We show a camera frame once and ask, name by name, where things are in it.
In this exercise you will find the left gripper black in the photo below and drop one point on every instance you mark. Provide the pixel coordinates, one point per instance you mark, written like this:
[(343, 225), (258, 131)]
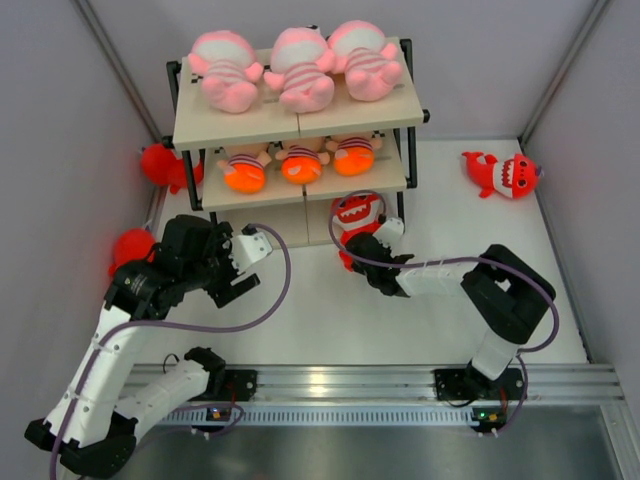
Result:
[(219, 243)]

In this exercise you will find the red shark plush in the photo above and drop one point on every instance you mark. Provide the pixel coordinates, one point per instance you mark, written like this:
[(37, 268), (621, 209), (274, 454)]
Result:
[(359, 216), (513, 178)]

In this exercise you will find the pink striped plush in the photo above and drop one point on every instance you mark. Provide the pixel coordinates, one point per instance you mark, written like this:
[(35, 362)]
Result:
[(229, 68), (299, 64)]

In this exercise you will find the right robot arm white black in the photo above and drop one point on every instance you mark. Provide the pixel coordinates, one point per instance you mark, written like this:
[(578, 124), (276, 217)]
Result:
[(516, 303)]

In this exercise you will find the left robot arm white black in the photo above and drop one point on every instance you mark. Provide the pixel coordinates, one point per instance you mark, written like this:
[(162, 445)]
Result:
[(93, 431)]

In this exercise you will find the beige three-tier shelf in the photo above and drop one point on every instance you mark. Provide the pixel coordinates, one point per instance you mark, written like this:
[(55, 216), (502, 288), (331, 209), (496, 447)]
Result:
[(202, 136)]

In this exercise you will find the pink plush right top shelf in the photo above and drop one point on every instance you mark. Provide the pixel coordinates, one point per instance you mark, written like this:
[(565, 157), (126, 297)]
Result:
[(366, 58)]

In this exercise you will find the orange doll left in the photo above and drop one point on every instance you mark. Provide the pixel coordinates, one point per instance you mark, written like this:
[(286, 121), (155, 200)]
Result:
[(245, 172)]

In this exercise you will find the orange doll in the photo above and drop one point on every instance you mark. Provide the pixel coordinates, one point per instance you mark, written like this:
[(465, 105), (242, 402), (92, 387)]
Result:
[(301, 165), (353, 155), (245, 172)]

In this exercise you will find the orange doll middle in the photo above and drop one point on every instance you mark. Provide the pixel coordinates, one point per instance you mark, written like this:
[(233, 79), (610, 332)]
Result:
[(301, 165)]

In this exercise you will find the orange doll right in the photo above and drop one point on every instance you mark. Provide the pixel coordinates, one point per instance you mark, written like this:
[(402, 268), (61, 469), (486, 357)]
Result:
[(353, 155)]

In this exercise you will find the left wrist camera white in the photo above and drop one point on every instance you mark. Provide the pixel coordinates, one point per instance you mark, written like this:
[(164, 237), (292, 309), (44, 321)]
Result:
[(249, 249)]

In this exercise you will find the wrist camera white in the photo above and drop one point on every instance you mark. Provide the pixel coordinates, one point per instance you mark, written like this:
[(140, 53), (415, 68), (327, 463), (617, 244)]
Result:
[(390, 231), (249, 249)]

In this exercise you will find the slotted cable duct grey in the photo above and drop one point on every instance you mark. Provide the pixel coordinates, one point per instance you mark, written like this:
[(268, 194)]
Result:
[(370, 415)]

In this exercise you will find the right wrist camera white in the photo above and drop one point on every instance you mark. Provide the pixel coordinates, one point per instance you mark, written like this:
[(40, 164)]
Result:
[(390, 231)]

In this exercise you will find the aluminium rail base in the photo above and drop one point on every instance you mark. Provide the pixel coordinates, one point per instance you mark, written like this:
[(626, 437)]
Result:
[(549, 384)]

